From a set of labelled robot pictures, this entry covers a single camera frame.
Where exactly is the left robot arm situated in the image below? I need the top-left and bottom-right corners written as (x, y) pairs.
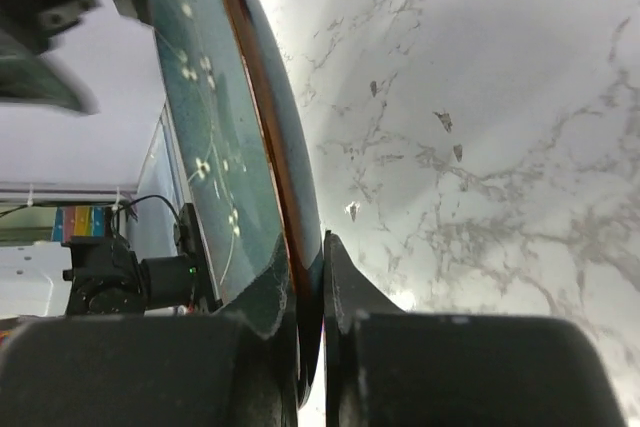
top-left (1, 0), bottom-right (202, 317)

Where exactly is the dark teal plate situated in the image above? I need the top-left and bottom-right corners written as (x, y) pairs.
top-left (149, 0), bottom-right (323, 402)

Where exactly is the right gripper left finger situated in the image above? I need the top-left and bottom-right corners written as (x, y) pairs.
top-left (0, 236), bottom-right (301, 427)

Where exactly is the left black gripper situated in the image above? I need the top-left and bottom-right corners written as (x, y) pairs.
top-left (0, 0), bottom-right (154, 116)

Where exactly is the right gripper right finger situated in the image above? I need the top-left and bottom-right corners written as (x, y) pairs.
top-left (324, 233), bottom-right (625, 426)

